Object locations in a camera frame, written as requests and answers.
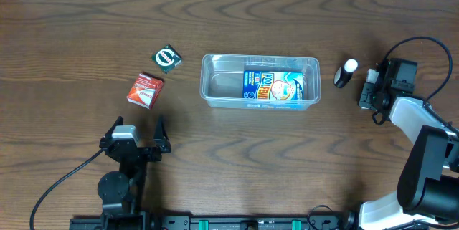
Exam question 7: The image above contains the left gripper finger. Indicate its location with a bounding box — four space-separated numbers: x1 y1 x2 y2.
103 116 123 140
153 115 169 146

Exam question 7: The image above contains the blue Kool Fever box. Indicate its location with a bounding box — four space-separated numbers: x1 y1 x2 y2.
242 70 304 101

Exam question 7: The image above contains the white green medicine box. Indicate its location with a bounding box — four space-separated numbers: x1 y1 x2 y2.
366 69 379 84

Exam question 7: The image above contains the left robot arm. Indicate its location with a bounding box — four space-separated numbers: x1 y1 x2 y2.
98 117 171 230

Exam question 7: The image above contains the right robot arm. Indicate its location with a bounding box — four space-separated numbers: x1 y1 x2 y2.
358 68 458 229

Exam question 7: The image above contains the clear plastic container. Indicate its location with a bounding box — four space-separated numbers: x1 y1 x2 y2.
200 54 321 110

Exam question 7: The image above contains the black bottle white cap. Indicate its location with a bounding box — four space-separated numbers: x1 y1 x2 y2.
333 59 359 88

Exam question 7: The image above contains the red Panadol box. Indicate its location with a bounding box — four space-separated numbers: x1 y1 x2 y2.
126 72 164 110

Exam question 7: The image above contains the green Zam-Buk box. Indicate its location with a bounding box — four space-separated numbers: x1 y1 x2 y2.
151 44 182 74

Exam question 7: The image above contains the right black cable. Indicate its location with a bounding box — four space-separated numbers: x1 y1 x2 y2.
382 36 454 104

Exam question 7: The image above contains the black cable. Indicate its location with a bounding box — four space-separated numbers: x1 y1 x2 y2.
382 36 454 104
29 148 105 230

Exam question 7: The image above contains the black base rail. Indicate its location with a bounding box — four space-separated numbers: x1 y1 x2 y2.
69 212 359 230

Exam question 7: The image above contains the left black cable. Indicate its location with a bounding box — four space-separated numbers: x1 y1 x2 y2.
29 148 105 230

